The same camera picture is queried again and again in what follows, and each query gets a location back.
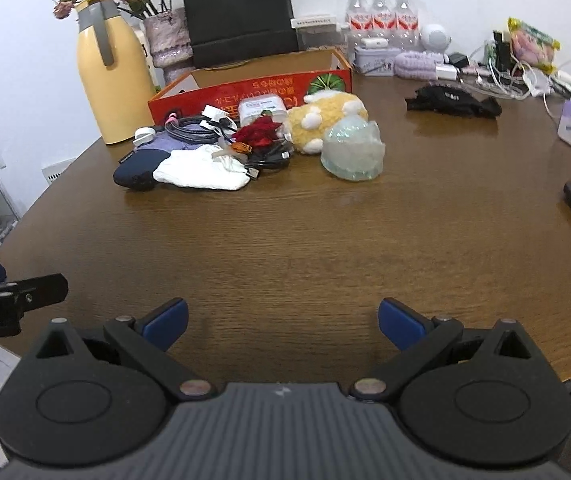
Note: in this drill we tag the red cardboard box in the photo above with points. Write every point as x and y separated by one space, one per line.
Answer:
285 85

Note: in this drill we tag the purple textured vase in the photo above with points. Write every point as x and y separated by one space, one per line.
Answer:
168 42

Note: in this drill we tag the yellow plush toy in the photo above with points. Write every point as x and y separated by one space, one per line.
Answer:
328 112

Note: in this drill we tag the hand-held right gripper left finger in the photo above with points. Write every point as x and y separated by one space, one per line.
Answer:
168 322

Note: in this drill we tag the white wall vent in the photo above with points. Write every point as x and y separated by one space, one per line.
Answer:
57 171

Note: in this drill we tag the yellow green snack bag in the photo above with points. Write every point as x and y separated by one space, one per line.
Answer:
533 45

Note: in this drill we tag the clear water bottle red label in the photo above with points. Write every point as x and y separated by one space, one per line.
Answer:
358 20
383 20
407 21

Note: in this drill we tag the black power adapter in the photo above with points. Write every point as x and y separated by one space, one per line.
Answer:
459 60

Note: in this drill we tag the black green device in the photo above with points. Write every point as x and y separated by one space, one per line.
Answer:
500 50

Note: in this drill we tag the purple fluffy towel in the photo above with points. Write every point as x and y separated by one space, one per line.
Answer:
418 66

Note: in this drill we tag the yellow thermos jug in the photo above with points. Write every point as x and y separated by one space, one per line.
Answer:
115 85

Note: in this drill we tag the white earbuds case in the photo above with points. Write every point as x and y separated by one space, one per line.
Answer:
373 42

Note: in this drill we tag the translucent green plastic bundle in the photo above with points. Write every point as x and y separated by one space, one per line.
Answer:
355 152

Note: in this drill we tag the grey tin box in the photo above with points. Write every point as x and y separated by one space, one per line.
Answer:
375 62

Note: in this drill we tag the navy blue pouch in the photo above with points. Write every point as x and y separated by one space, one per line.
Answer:
138 170

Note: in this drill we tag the clear plastic box white label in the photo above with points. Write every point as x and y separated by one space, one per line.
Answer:
318 32

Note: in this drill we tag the purple woven pouch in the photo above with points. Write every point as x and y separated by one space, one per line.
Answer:
173 142

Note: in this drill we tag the white charger plug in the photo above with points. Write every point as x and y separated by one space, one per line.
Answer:
448 72

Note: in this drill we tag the black paper bag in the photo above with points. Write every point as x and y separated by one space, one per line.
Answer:
238 10

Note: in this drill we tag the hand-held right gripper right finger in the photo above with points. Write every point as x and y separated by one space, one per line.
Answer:
398 325

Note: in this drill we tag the white cloth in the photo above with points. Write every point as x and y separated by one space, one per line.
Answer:
200 170

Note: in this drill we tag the white round speaker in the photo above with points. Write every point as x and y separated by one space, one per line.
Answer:
435 37

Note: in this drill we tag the red artificial flower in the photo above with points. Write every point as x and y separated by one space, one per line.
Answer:
258 132

